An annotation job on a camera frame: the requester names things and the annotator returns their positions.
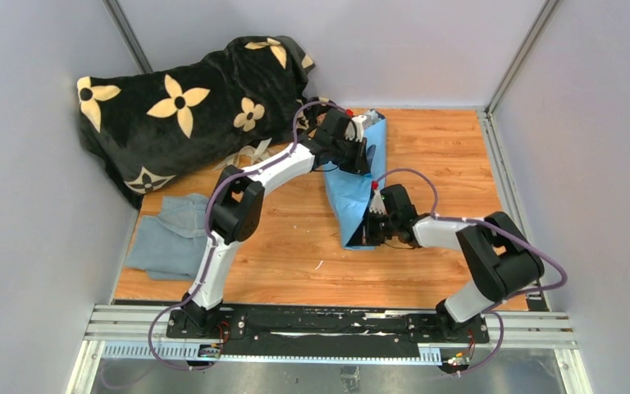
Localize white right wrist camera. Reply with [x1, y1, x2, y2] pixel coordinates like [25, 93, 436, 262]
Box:
[368, 189, 386, 215]

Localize beige ribbon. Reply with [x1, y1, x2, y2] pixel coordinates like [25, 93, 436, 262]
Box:
[213, 139, 272, 171]

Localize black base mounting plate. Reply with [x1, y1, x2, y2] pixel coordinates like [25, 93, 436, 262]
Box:
[166, 304, 490, 359]

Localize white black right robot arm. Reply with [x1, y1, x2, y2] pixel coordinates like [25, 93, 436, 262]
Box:
[362, 182, 545, 343]

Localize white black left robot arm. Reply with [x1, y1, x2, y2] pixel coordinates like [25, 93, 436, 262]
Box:
[180, 108, 373, 339]

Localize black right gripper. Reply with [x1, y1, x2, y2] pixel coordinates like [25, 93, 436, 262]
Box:
[347, 207, 399, 247]

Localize black floral blanket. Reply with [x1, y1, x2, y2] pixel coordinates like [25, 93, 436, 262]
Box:
[76, 35, 333, 208]

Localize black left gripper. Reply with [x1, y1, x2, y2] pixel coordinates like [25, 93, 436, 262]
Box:
[331, 136, 372, 177]

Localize blue wrapping paper sheet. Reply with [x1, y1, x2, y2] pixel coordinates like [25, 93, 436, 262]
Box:
[324, 109, 387, 250]

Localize light blue denim cloth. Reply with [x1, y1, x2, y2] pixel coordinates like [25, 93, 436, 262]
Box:
[125, 194, 208, 281]

